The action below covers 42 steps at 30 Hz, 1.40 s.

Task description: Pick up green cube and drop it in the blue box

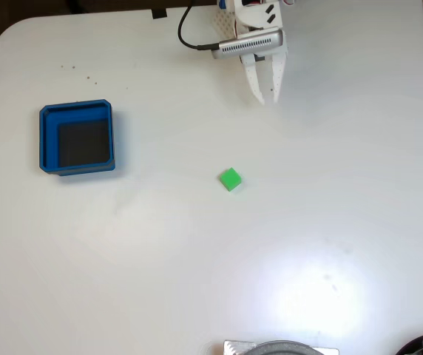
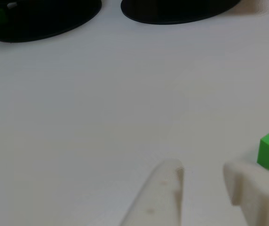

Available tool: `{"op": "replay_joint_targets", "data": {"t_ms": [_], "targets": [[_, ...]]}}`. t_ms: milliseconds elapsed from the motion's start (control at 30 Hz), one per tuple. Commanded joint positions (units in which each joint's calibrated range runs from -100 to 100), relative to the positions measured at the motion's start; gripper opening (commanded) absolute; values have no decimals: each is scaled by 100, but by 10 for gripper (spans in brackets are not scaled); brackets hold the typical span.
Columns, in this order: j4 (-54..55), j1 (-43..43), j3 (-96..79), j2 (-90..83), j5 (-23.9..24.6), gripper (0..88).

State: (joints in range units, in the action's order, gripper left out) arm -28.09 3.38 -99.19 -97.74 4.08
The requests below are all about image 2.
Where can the dark round stand base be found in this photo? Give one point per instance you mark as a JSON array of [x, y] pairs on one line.
[[54, 18], [172, 11]]

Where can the small white piece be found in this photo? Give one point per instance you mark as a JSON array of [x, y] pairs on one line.
[[11, 5]]

